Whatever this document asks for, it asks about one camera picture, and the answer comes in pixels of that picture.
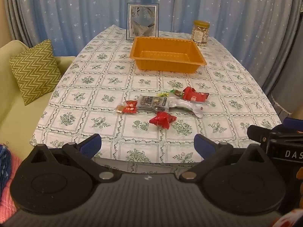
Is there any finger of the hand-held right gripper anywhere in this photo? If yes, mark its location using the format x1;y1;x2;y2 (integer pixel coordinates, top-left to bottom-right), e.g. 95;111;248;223
247;124;303;145
283;117;303;133

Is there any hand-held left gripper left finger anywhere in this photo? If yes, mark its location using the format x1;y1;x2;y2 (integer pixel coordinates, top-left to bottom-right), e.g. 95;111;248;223
22;134;122;183

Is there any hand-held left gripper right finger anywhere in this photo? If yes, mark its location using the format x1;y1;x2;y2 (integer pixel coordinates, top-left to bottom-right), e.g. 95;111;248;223
177;134;273;183

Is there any white snack packet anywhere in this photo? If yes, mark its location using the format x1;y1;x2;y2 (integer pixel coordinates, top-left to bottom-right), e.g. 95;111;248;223
167;98;205;118

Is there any plain red snack packet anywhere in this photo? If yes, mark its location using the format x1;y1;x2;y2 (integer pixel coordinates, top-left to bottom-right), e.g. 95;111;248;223
149;112;177;130

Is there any red printed snack packet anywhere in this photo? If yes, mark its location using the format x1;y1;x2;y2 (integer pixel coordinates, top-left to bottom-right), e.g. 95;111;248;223
183;86;210;103

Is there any red and gold candy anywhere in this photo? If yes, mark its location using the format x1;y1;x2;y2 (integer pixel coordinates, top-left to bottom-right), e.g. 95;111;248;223
115;100;138;114

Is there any green brown candy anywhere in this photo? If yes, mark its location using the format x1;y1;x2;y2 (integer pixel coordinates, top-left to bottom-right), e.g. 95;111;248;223
169;89;184;99

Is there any dark grey snack packet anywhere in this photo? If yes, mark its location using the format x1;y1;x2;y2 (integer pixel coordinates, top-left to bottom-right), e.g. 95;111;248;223
137;95;169;112

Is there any orange plastic tray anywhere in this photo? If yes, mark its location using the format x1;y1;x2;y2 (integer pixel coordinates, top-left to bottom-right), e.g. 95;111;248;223
129;37;207;73

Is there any person's right hand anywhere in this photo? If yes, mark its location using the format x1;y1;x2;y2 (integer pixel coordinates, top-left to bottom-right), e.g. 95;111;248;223
296;169;303;209

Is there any grey curtain with lace trim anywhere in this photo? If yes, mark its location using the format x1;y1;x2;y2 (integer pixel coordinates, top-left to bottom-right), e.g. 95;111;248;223
270;50;303;115

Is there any red and white printed cloth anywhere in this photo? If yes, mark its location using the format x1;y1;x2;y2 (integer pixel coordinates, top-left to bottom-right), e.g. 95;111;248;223
271;208;303;227

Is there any pale green sofa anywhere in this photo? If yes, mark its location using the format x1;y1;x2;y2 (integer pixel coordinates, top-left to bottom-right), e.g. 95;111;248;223
0;40;77;152

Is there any blue patterned cloth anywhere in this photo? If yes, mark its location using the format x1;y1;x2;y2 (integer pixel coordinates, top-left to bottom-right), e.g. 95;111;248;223
0;144;12;194

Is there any green zigzag cushion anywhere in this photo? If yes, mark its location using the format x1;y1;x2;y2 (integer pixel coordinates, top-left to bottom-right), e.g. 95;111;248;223
9;39;62;106

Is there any pink knitted cloth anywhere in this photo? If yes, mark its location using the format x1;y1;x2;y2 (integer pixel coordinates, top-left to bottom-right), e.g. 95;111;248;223
0;156;20;221

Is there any clear jar with yellow lid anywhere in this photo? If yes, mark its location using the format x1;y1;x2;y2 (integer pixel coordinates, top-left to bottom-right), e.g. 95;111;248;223
191;20;210;47

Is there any blue starry curtain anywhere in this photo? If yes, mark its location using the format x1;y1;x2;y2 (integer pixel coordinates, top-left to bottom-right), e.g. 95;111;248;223
3;0;303;95

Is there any silver picture frame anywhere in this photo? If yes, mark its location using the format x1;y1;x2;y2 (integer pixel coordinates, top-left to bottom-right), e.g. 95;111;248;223
126;3;159;40

